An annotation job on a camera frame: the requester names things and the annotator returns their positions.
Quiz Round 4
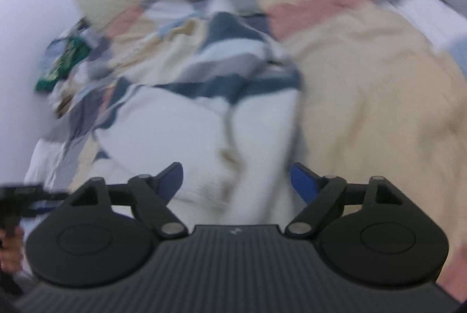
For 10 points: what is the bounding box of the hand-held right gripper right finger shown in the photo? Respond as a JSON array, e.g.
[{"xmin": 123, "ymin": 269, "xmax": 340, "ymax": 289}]
[{"xmin": 285, "ymin": 162, "xmax": 404, "ymax": 238}]

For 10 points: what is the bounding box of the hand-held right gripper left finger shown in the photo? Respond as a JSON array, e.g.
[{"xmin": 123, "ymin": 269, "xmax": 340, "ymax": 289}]
[{"xmin": 69, "ymin": 162, "xmax": 189, "ymax": 239}]

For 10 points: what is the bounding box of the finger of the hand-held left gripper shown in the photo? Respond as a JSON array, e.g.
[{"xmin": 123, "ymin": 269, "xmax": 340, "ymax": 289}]
[{"xmin": 36, "ymin": 191, "xmax": 71, "ymax": 201}]

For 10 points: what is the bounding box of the white navy striped sweater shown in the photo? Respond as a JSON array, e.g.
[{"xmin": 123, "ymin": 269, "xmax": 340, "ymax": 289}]
[{"xmin": 91, "ymin": 0, "xmax": 304, "ymax": 222}]

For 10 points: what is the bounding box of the person's left hand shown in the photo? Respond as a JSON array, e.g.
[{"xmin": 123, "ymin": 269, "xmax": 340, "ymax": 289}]
[{"xmin": 0, "ymin": 225, "xmax": 25, "ymax": 274}]

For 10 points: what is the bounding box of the patchwork blanket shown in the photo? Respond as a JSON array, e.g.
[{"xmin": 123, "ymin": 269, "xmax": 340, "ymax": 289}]
[{"xmin": 25, "ymin": 0, "xmax": 467, "ymax": 299}]

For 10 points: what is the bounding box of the green printed cloth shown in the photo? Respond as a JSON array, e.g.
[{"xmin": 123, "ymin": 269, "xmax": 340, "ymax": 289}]
[{"xmin": 34, "ymin": 36, "xmax": 93, "ymax": 93}]

